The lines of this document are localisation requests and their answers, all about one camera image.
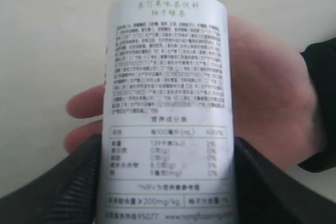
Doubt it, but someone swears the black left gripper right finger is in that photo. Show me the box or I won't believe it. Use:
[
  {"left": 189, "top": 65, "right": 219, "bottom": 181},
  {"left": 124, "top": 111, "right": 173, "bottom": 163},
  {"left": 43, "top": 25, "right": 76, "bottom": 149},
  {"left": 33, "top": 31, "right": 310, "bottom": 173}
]
[{"left": 234, "top": 137, "right": 335, "bottom": 224}]

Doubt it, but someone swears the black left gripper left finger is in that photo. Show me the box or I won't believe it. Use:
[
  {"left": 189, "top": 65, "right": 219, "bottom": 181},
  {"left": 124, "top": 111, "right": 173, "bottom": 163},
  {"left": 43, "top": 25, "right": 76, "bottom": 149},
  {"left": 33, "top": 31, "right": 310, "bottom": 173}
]
[{"left": 1, "top": 135, "right": 101, "bottom": 223}]

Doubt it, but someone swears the white-label clear tea bottle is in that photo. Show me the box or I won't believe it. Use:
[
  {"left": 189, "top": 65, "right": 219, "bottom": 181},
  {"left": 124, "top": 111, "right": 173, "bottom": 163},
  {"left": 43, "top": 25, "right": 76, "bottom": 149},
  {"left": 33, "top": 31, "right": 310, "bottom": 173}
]
[{"left": 95, "top": 0, "right": 239, "bottom": 223}]

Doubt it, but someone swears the black sleeved forearm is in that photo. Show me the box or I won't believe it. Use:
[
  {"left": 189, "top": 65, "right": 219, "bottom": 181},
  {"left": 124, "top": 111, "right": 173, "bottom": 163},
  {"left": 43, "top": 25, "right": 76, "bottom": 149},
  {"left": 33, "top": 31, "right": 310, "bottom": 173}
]
[{"left": 299, "top": 38, "right": 335, "bottom": 173}]

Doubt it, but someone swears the person's open hand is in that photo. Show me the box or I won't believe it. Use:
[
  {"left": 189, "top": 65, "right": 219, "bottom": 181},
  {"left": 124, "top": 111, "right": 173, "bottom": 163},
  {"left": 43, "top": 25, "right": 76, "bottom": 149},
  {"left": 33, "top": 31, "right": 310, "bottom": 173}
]
[{"left": 228, "top": 16, "right": 324, "bottom": 169}]

